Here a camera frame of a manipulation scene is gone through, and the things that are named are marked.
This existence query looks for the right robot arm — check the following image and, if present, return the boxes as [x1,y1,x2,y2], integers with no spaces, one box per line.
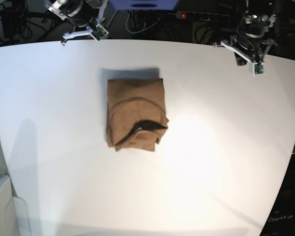
[45,0,109,45]

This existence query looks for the white bin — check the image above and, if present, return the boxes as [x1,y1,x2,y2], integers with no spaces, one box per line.
[0,175,31,236]

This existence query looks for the black OpenArm base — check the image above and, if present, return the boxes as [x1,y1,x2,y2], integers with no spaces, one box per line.
[261,154,295,236]

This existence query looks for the white grey cables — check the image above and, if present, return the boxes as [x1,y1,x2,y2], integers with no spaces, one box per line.
[105,7,163,35]

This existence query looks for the white power strip red switch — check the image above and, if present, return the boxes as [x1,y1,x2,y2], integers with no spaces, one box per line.
[175,11,231,23]

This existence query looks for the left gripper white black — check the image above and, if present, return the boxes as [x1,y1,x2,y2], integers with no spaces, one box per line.
[213,33,277,75]

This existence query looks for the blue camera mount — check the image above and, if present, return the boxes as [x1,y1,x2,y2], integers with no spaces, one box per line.
[109,0,178,10]

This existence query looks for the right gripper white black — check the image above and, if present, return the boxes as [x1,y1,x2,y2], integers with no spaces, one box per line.
[61,0,109,46]

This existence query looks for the brown T-shirt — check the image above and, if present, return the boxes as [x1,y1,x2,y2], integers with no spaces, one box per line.
[106,78,169,151]

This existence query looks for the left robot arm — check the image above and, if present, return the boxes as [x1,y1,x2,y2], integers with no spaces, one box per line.
[213,0,277,76]

